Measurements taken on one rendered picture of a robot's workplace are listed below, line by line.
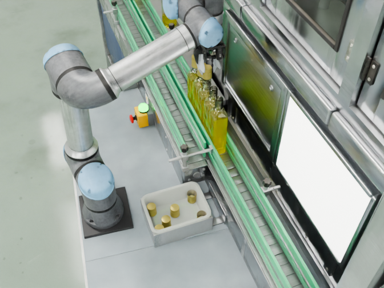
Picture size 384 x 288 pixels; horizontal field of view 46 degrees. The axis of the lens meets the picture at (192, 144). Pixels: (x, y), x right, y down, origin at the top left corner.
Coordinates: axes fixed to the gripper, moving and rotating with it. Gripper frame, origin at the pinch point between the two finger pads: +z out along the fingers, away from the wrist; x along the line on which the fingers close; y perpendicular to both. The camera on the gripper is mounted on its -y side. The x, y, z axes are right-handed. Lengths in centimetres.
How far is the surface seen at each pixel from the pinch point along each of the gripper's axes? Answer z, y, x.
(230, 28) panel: -7.7, -10.2, 12.5
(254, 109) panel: 10.7, 14.6, 13.0
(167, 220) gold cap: 37, 33, -26
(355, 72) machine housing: -34, 54, 16
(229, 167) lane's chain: 30.6, 21.5, 1.7
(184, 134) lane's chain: 30.6, -0.5, -8.6
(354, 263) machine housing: -50, 103, -21
